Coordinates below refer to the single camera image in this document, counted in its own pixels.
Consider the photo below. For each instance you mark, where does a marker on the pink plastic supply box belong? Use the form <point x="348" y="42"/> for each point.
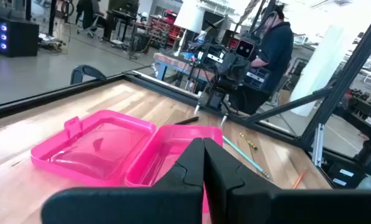
<point x="95" y="146"/>

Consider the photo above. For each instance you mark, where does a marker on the black box white labels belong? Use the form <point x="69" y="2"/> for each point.
<point x="337" y="177"/>

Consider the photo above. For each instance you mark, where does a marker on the black aluminium table frame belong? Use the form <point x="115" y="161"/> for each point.
<point x="48" y="97"/>

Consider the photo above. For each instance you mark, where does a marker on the black lit computer tower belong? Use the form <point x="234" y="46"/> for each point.
<point x="20" y="37"/>

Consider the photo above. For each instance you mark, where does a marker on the teal pencil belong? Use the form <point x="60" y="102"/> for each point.
<point x="244" y="155"/>

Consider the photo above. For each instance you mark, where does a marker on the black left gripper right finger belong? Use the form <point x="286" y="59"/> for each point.
<point x="281" y="208"/>

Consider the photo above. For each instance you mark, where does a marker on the orange pencil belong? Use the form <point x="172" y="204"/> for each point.
<point x="298" y="180"/>

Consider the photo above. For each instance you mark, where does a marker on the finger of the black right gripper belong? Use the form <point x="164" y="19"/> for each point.
<point x="256" y="79"/>
<point x="211" y="57"/>

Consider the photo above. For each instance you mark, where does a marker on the black monitor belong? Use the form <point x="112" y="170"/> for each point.
<point x="123" y="6"/>

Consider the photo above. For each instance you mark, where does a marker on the white shade table lamp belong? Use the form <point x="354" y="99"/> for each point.
<point x="189" y="15"/>

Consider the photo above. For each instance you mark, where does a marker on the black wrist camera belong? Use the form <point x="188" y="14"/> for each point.
<point x="245" y="49"/>

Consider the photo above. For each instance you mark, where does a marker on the silver metal pin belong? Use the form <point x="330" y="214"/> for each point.
<point x="197" y="110"/>
<point x="223" y="119"/>

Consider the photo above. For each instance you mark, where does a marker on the red parts bin shelf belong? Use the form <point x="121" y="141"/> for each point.
<point x="172" y="31"/>

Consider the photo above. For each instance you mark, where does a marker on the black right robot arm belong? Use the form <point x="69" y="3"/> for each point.
<point x="216" y="96"/>

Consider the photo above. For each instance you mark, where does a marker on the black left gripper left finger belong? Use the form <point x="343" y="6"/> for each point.
<point x="126" y="205"/>

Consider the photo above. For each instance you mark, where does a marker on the slim black pen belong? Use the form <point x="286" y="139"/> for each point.
<point x="188" y="120"/>

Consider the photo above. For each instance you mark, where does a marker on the black standing desk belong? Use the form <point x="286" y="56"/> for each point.
<point x="123" y="15"/>

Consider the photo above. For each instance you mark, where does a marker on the silver frame bracket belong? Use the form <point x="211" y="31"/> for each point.
<point x="318" y="143"/>

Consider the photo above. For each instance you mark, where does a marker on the black office chair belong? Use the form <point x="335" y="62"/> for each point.
<point x="95" y="26"/>

